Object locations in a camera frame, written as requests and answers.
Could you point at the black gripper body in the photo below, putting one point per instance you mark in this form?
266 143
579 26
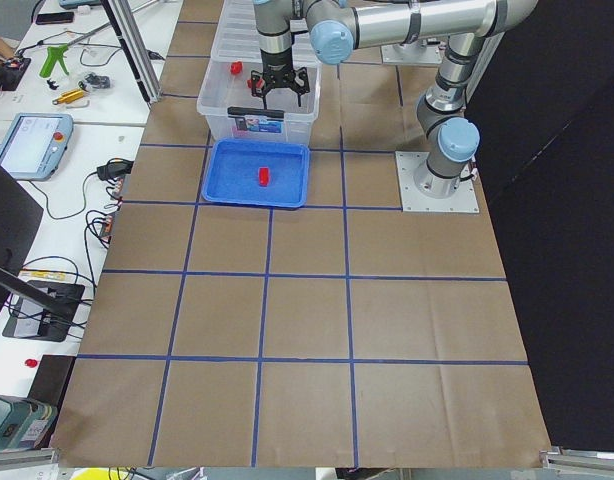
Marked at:
276 62

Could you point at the clear plastic storage box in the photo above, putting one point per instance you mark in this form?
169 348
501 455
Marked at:
220 90

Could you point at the blue plastic tray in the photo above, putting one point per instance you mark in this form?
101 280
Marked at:
232 173

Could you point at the black power adapter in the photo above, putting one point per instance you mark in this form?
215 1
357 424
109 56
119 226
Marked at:
114 169

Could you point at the brass cylinder tool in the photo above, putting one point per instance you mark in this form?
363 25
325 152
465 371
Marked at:
76 98

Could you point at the black smartphone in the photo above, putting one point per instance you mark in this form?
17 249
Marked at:
55 18

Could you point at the blue teach pendant tablet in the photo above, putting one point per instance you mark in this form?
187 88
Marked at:
34 145

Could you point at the black monitor stand base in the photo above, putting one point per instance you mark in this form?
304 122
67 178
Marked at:
31 321

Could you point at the black box handle latch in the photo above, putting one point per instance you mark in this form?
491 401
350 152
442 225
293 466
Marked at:
234 111

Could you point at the aluminium frame post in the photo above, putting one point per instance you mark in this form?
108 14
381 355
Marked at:
125 27

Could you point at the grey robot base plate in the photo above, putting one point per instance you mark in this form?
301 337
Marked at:
423 192

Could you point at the green handled reacher grabber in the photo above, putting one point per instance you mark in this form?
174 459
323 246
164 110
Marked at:
57 45

